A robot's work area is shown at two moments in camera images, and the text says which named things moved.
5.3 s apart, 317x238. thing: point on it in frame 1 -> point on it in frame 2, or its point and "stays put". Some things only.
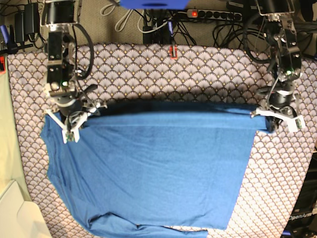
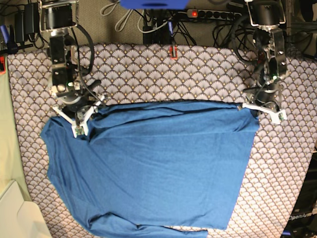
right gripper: x=280 y=102 -> x=263 y=95
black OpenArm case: x=302 y=222 stays put
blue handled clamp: x=9 y=38 stays put
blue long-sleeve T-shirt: x=155 y=170 stays put
